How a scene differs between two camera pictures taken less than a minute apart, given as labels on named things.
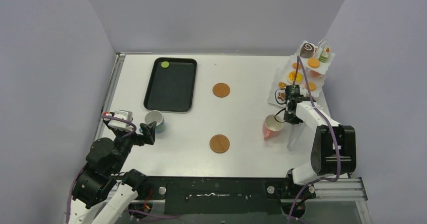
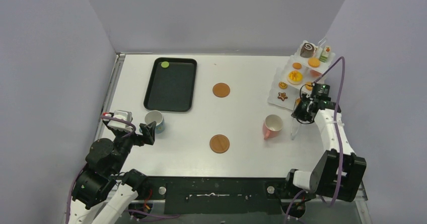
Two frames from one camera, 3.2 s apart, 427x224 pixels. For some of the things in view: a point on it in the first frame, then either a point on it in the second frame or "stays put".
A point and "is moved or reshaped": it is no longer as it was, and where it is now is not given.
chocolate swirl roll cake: x=307 y=50 stays put
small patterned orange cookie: x=282 y=85 stays put
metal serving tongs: x=296 y=130 is moved or reshaped
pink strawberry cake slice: x=314 y=74 stays put
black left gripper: x=149 y=135 stays put
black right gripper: x=293 y=116 → x=303 y=112
